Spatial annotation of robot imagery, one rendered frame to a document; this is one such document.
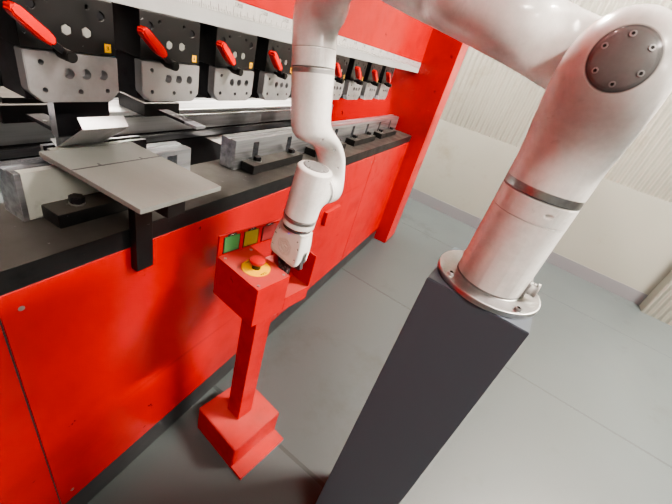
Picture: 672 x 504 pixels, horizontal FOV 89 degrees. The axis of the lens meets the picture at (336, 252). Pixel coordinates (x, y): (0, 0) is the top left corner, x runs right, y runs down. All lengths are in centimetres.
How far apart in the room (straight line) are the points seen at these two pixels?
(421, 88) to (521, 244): 213
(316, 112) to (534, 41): 39
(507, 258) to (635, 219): 339
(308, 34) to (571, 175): 52
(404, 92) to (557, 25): 207
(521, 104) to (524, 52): 323
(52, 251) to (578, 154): 84
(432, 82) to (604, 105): 216
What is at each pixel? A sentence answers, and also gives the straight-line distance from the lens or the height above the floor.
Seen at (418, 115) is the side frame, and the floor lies 101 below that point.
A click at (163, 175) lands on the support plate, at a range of 77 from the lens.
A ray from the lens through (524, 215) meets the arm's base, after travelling 60.
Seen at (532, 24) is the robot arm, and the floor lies 139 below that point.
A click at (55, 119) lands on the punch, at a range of 85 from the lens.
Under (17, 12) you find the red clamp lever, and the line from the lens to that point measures 72.
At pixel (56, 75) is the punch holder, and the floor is 114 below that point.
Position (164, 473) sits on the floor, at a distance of 144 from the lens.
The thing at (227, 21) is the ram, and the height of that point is 127.
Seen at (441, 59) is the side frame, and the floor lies 137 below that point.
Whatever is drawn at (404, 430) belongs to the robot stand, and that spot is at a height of 64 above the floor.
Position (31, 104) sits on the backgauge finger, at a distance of 104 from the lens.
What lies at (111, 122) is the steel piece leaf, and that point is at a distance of 81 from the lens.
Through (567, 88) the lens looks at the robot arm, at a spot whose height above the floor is 133.
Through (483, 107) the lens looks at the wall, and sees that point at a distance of 392.
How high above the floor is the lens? 130
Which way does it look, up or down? 30 degrees down
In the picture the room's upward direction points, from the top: 17 degrees clockwise
